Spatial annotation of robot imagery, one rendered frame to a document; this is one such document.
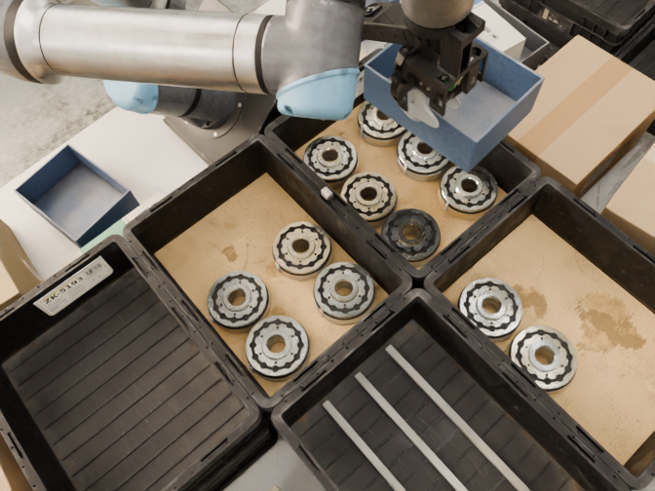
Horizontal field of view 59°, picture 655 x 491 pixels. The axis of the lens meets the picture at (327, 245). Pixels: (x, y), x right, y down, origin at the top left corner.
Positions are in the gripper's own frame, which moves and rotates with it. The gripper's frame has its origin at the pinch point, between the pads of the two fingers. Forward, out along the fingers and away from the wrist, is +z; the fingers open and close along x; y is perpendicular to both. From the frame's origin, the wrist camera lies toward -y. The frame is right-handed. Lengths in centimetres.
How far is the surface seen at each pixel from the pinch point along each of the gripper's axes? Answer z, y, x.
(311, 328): 27.2, 4.4, -29.1
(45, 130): 110, -152, -43
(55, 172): 36, -64, -45
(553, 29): 72, -25, 87
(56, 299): 19, -26, -56
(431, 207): 29.9, 2.5, 2.2
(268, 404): 16.0, 11.6, -41.8
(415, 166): 27.4, -4.7, 5.6
